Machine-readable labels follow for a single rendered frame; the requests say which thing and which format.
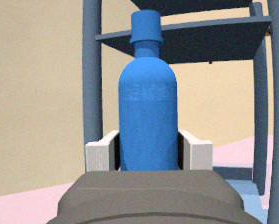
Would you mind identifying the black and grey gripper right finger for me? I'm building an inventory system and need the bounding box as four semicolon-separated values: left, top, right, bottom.
178;129;213;170

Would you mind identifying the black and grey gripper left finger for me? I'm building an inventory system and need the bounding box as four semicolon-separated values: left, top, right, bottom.
86;130;120;172

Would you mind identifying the blue bottle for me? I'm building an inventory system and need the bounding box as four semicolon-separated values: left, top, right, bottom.
118;10;178;171

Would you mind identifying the blue shelving unit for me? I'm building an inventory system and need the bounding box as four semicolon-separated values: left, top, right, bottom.
82;0;279;224

